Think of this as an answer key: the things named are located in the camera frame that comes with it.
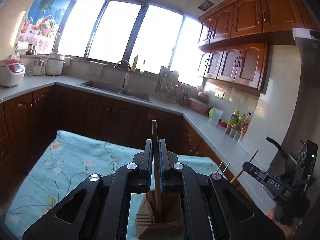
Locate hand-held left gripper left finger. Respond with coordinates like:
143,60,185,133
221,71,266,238
22,139,154,240

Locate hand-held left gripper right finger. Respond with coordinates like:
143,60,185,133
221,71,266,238
157,139,287,240

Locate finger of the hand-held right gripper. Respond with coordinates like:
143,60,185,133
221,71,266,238
242,162,298,200

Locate wooden utensil holder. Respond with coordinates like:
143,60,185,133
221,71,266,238
136,189,182,239

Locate person's right hand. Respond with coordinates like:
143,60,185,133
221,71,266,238
266,208,297,239

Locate black wok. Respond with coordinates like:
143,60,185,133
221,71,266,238
266,137,303,178

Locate sauce bottles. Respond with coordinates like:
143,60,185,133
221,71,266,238
237,112,252,135

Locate green label oil bottle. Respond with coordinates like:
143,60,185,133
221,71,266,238
229,109,240,128

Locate pink bowl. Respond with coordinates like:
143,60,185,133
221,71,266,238
188,97,212,113

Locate teal floral tablecloth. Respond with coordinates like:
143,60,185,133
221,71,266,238
5,130,218,240

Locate green lidded plastic jug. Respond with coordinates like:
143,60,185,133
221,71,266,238
209,107,223,127

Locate knife and board rack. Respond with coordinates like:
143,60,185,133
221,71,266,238
155,66,180,98

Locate steel sink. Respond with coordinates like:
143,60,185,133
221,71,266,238
78,80,152,103

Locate chrome faucet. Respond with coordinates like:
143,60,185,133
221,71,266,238
114,59,131,90

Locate white dish cloth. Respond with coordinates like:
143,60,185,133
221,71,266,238
87,61,104,78

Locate range hood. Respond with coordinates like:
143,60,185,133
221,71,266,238
292,27,320,85

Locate white electric pot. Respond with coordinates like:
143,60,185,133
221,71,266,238
46,52,66,76

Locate kitchen window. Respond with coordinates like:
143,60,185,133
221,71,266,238
56,0,208,88

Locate white juicer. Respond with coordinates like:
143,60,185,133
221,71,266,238
33,58,47,77

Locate wooden upper cabinets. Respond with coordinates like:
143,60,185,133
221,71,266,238
197,0,318,93

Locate small metal pot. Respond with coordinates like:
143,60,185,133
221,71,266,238
27,44,42,55

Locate white and red rice cooker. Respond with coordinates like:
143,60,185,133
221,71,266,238
0,58,25,88

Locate paper towel roll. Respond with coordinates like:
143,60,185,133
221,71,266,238
15,42,28,55

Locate tropical fruit wall poster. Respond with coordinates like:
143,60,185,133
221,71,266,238
18,0,73,55

